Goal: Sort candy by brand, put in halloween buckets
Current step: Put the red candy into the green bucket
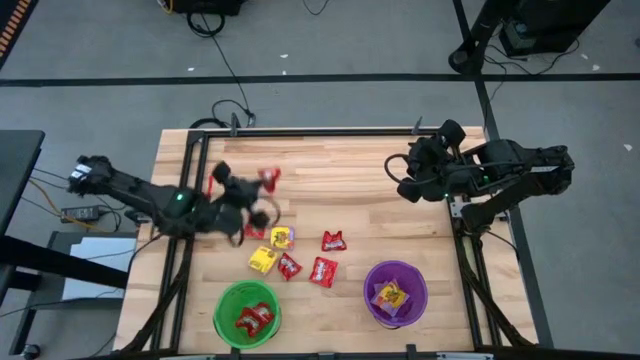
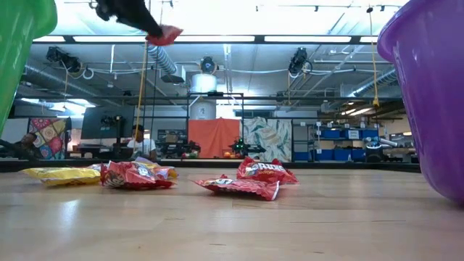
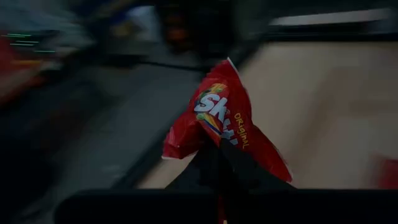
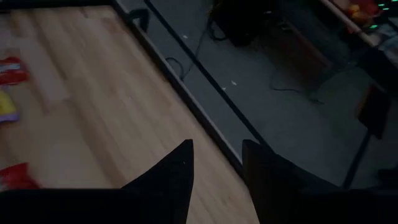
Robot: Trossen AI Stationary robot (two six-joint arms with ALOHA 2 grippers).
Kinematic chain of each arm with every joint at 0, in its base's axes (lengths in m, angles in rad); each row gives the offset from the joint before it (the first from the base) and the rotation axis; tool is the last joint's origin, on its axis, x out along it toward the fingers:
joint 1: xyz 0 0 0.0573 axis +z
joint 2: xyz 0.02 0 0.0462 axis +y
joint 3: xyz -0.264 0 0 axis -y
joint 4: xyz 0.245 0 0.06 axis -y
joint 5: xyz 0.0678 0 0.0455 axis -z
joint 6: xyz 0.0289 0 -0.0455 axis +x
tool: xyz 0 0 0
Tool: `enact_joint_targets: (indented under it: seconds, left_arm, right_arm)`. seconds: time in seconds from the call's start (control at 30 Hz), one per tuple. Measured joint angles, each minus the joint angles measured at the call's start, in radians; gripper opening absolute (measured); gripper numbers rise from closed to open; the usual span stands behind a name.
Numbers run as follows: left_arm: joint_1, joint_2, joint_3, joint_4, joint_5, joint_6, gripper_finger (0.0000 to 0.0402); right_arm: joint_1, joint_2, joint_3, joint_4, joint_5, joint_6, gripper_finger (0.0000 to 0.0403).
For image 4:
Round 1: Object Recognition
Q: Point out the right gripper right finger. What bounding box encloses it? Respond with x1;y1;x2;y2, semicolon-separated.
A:
242;139;343;224

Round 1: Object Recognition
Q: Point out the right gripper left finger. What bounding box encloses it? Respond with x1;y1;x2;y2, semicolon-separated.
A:
121;139;195;224

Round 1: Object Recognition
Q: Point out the red Skittles candy bag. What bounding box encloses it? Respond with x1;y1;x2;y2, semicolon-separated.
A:
0;57;31;85
0;162;40;190

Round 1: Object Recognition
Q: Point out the yellow Sour Patch candy bag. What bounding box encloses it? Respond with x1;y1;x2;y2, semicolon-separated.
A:
0;89;21;123

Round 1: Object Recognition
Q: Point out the black stand with pole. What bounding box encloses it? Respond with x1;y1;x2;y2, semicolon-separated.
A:
341;83;393;189

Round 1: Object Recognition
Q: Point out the black equipment box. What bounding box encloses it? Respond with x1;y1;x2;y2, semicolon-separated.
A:
211;0;276;47

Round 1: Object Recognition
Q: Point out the short black floor cable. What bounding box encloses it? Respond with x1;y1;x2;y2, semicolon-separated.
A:
269;67;326;105

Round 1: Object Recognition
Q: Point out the long black floor cable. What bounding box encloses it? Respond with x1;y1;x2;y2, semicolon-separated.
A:
164;18;215;82

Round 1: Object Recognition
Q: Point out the black frame clamp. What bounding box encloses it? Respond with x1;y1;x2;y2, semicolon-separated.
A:
129;8;150;32

